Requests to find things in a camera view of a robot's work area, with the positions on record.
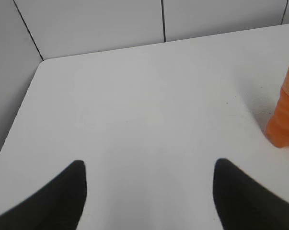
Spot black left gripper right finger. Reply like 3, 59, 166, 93
213, 159, 289, 230

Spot orange Mirinda soda bottle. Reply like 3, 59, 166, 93
266, 45, 289, 150

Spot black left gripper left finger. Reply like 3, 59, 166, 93
0, 160, 87, 230

